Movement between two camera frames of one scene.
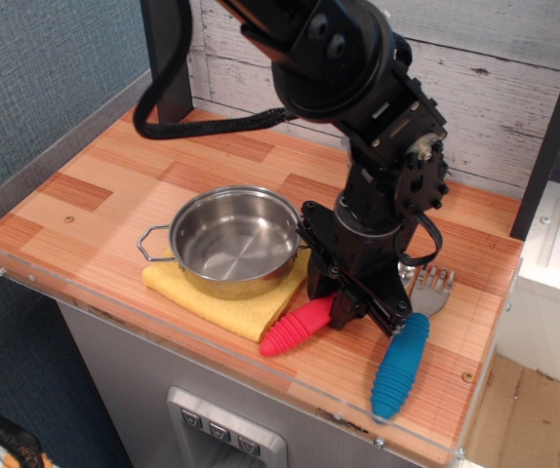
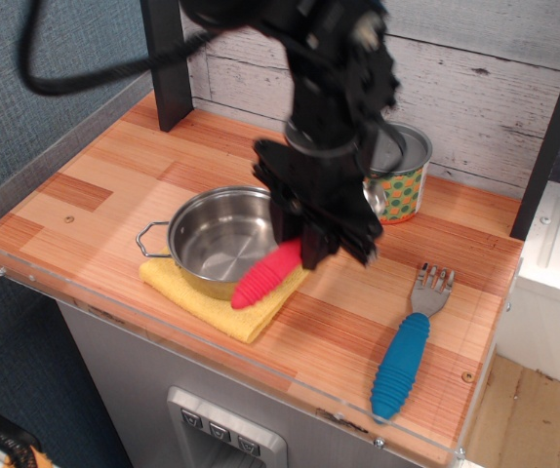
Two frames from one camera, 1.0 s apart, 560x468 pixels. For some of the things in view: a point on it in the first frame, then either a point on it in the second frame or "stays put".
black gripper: [367, 264] → [327, 187]
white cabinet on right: [547, 322] stays put
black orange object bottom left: [21, 447] stays put
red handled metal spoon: [312, 316] → [291, 256]
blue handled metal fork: [405, 348] stays put
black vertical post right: [558, 128] stays put
